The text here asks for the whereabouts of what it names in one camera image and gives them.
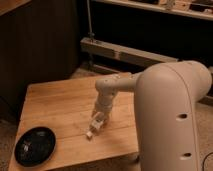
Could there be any metal vertical pole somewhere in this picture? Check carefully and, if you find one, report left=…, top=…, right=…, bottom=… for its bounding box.
left=86, top=0, right=94, bottom=42

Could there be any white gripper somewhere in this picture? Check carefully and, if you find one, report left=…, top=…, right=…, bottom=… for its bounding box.
left=92, top=99, right=113, bottom=128

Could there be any white plastic bottle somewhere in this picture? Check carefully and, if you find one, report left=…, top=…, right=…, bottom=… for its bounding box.
left=86, top=119, right=103, bottom=139

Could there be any wooden table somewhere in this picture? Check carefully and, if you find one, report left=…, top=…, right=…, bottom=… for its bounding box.
left=8, top=76, right=138, bottom=171

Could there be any wooden shelf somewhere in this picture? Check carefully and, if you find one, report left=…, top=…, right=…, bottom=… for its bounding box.
left=92, top=0, right=213, bottom=21

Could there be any grey metal beam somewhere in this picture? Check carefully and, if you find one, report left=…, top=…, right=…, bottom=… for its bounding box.
left=80, top=37, right=178, bottom=67

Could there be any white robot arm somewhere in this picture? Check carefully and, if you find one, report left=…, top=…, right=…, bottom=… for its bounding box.
left=94, top=61, right=212, bottom=171

